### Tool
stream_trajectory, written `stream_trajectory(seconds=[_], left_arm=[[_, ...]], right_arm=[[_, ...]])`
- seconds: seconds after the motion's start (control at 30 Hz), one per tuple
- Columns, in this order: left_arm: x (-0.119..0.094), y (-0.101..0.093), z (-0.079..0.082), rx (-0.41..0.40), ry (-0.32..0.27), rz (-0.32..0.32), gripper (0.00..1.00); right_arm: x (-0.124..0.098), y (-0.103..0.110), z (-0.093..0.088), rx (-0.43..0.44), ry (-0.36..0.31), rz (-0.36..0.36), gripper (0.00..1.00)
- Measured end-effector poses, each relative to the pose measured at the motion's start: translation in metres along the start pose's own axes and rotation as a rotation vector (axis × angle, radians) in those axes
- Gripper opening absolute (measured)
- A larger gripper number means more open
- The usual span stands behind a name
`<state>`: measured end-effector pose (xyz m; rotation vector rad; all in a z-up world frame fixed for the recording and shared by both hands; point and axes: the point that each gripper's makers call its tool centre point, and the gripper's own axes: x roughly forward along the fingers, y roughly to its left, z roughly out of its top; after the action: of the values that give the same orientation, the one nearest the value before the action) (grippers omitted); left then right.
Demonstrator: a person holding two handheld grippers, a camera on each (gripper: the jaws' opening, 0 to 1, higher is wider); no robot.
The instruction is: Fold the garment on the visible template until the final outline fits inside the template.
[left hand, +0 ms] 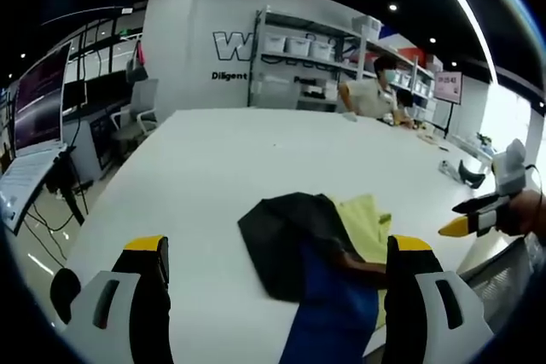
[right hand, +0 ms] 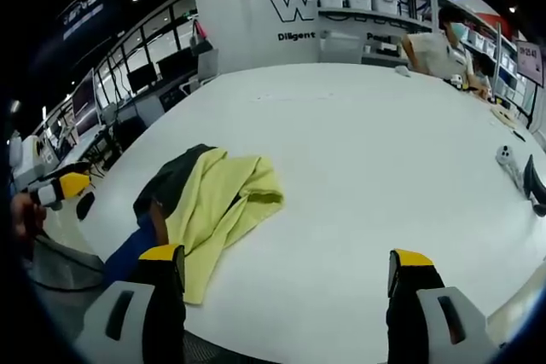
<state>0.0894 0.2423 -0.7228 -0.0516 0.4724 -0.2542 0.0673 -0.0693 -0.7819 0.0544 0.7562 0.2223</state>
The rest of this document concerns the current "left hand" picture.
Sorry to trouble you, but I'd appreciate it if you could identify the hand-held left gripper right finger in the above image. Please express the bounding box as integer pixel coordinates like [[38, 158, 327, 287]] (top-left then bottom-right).
[[383, 234, 496, 364]]

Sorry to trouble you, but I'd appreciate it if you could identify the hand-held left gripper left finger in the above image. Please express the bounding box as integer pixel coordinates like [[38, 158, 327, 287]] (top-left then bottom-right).
[[63, 234, 172, 364]]

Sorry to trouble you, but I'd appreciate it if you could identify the yellow cloth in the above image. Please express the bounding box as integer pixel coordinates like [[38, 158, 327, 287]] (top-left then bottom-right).
[[326, 194, 393, 332]]

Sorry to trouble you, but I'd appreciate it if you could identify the black and blue garment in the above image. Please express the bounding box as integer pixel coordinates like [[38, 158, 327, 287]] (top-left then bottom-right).
[[237, 192, 390, 364]]

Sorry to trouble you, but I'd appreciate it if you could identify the person's right hand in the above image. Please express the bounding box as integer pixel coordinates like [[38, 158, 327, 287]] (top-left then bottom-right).
[[497, 188, 546, 238]]

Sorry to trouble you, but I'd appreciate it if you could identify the black angled object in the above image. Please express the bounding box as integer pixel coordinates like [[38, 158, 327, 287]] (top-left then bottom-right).
[[457, 159, 487, 190]]

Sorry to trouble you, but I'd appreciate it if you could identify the grey mesh panel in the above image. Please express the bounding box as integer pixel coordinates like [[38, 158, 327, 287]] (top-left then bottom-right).
[[456, 234, 546, 333]]

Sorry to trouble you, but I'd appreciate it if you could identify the black round object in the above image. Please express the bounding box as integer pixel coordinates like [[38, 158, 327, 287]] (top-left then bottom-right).
[[49, 267, 83, 326]]

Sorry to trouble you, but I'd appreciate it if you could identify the pink display screen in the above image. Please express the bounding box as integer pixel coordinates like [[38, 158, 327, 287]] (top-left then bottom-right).
[[433, 70, 464, 106]]

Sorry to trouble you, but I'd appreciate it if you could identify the black tripod stand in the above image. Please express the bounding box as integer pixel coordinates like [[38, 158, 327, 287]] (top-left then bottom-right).
[[45, 148, 90, 227]]

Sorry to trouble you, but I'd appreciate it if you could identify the metal storage shelf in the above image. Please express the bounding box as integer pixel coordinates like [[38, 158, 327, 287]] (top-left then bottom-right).
[[248, 4, 437, 126]]

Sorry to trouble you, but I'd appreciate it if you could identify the grey office chair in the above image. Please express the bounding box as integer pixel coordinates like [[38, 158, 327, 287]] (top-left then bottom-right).
[[109, 78, 160, 147]]

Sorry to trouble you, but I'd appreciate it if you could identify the white storage bin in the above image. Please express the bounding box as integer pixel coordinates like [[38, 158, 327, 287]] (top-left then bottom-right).
[[286, 37, 312, 59], [310, 39, 336, 62], [262, 33, 288, 55]]

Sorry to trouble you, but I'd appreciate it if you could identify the black monitor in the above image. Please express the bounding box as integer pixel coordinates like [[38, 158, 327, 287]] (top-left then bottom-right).
[[62, 79, 90, 110]]

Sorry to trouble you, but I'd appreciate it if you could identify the open laptop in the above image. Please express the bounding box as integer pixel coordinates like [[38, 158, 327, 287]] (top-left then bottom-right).
[[0, 41, 73, 235]]

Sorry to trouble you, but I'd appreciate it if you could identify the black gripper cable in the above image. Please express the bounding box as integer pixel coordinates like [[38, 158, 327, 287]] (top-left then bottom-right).
[[523, 162, 546, 201]]

